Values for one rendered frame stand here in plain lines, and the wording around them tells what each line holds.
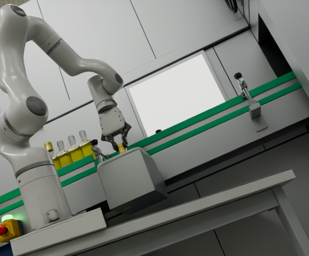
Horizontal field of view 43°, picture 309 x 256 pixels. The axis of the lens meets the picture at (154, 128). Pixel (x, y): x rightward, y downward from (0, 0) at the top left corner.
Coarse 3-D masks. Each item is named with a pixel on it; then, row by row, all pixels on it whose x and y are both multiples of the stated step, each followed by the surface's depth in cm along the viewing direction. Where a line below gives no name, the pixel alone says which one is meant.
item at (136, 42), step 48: (48, 0) 230; (96, 0) 222; (144, 0) 214; (192, 0) 206; (96, 48) 212; (144, 48) 205; (192, 48) 196; (240, 48) 192; (0, 96) 219; (48, 96) 211; (288, 144) 173; (0, 192) 202; (192, 192) 178
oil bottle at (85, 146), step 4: (84, 140) 179; (88, 140) 179; (80, 144) 179; (84, 144) 178; (88, 144) 177; (80, 148) 178; (84, 148) 177; (88, 148) 177; (84, 152) 177; (88, 152) 176; (92, 152) 176; (84, 156) 176; (96, 156) 178
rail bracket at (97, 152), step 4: (92, 140) 162; (96, 140) 163; (92, 144) 162; (96, 144) 162; (92, 148) 156; (96, 148) 161; (96, 152) 160; (100, 152) 160; (100, 156) 160; (104, 156) 167; (108, 156) 171; (100, 160) 159
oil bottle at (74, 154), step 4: (76, 144) 180; (72, 148) 179; (76, 148) 178; (68, 152) 179; (72, 152) 178; (76, 152) 178; (80, 152) 178; (72, 156) 178; (76, 156) 177; (80, 156) 177; (72, 160) 177; (76, 160) 177
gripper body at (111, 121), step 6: (108, 108) 160; (114, 108) 160; (102, 114) 160; (108, 114) 159; (114, 114) 159; (120, 114) 159; (102, 120) 160; (108, 120) 159; (114, 120) 158; (120, 120) 158; (102, 126) 159; (108, 126) 158; (114, 126) 158; (120, 126) 157; (126, 126) 162; (102, 132) 159; (108, 132) 158; (114, 132) 159
